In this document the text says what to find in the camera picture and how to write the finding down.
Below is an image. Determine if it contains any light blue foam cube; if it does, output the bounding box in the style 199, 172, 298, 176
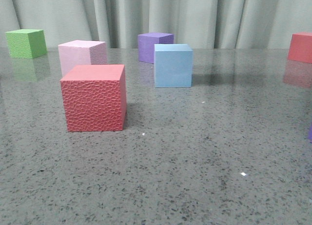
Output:
154, 44, 193, 88

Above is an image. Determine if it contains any purple cube at edge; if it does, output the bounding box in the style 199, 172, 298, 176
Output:
308, 124, 312, 142

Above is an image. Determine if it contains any grey-green curtain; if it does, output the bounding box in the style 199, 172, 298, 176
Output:
0, 0, 312, 49

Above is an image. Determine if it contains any purple foam cube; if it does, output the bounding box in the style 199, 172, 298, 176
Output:
137, 32, 175, 63

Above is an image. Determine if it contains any pink foam cube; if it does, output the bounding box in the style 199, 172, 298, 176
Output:
58, 40, 107, 76

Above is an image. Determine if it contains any red cube far right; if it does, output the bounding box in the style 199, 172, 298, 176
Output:
288, 32, 312, 63

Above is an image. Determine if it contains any green foam cube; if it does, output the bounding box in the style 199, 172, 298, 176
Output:
5, 29, 47, 59

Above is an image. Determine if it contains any large red textured cube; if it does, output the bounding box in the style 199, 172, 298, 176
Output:
60, 64, 127, 132

